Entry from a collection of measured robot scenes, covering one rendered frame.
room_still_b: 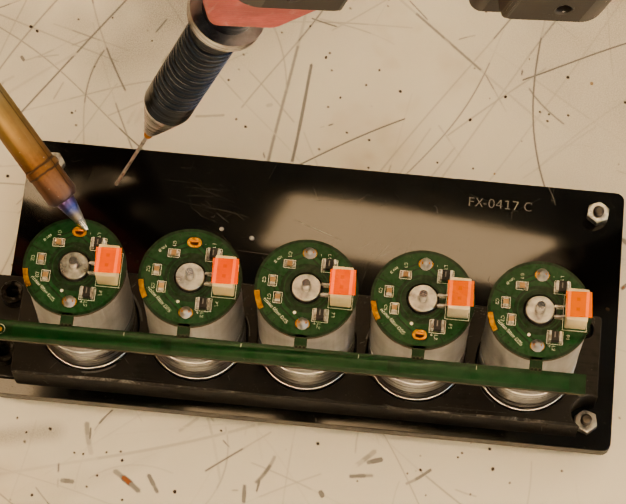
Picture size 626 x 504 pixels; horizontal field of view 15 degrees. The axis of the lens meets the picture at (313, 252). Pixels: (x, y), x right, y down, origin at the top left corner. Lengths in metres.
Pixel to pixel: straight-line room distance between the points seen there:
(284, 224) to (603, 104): 0.10
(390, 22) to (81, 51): 0.09
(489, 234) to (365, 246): 0.03
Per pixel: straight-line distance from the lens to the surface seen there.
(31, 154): 0.56
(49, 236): 0.56
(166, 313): 0.55
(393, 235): 0.62
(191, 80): 0.48
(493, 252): 0.61
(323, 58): 0.65
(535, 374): 0.55
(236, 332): 0.58
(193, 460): 0.61
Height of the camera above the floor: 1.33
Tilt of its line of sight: 69 degrees down
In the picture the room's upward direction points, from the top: straight up
